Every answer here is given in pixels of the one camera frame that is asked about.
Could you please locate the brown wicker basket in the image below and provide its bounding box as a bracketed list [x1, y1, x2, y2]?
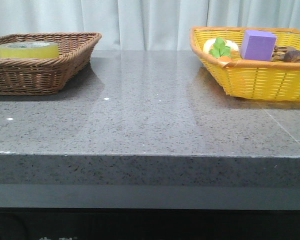
[0, 32, 102, 96]

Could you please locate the pale grey curtain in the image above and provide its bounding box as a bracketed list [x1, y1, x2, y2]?
[0, 0, 300, 51]

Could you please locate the purple foam block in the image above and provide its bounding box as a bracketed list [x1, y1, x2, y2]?
[240, 29, 277, 62]

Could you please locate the orange toy carrot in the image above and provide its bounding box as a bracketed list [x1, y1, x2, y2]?
[208, 37, 233, 62]

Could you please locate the brown toy animal figure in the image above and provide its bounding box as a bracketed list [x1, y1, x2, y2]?
[271, 46, 300, 63]

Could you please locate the toy bread roll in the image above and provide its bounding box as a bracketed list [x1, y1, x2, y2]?
[202, 39, 239, 54]

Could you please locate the yellow packing tape roll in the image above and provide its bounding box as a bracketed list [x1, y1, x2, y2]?
[0, 41, 59, 59]

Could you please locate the yellow woven basket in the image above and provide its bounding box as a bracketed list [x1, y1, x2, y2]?
[190, 26, 300, 102]

